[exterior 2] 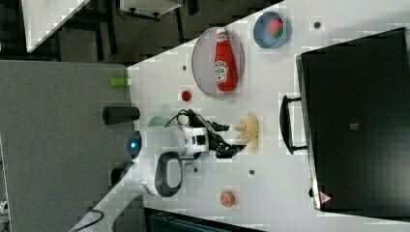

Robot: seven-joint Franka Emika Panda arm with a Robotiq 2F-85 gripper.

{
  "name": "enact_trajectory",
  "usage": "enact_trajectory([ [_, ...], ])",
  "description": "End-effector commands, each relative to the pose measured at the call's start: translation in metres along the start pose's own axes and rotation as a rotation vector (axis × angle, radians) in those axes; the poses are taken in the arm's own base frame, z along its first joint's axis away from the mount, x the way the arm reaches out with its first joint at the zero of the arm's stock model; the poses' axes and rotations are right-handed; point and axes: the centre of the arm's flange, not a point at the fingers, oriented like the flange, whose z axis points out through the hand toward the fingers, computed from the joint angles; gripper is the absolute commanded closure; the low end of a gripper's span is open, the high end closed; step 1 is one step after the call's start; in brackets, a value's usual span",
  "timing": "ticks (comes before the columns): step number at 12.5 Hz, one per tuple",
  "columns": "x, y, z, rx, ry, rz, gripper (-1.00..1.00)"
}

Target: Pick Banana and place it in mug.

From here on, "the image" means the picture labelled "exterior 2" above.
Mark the yellow plush peeled banana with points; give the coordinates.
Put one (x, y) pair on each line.
(248, 130)

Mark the orange slice toy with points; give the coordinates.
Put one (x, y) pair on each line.
(227, 199)

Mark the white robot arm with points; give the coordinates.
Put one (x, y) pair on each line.
(161, 151)

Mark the blue bowl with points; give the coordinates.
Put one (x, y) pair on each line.
(262, 35)

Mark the red strawberry toy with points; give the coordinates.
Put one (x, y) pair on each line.
(276, 27)

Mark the green marker pen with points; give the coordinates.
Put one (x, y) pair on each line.
(119, 82)

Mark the green mug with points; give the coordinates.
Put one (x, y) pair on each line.
(160, 121)

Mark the black cylinder post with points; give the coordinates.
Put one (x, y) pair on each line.
(117, 115)

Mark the small red tomato toy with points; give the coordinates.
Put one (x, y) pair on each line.
(186, 96)

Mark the red plush ketchup bottle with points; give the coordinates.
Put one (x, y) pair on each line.
(225, 66)

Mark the black toaster oven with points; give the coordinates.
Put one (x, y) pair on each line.
(355, 107)

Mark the grey round plate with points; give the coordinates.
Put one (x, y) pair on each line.
(203, 63)

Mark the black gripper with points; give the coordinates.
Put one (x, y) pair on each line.
(216, 143)

